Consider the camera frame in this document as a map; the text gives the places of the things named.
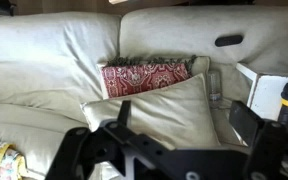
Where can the large cream pillow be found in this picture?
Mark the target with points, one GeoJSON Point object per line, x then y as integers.
{"type": "Point", "coordinates": [164, 113]}

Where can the clear plastic bottle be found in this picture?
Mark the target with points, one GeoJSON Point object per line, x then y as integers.
{"type": "Point", "coordinates": [214, 86]}

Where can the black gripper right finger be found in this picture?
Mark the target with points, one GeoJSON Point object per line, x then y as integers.
{"type": "Point", "coordinates": [267, 146]}

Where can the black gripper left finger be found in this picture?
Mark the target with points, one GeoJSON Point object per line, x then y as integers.
{"type": "Point", "coordinates": [84, 146]}

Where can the red patterned cushion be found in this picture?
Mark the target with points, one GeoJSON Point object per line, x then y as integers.
{"type": "Point", "coordinates": [140, 80]}

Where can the black remote control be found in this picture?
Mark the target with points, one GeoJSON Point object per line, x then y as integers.
{"type": "Point", "coordinates": [229, 40]}

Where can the cream fabric sofa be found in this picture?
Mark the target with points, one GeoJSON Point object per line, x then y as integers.
{"type": "Point", "coordinates": [50, 60]}

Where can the white wooden chair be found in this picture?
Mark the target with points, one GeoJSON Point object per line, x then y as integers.
{"type": "Point", "coordinates": [267, 96]}

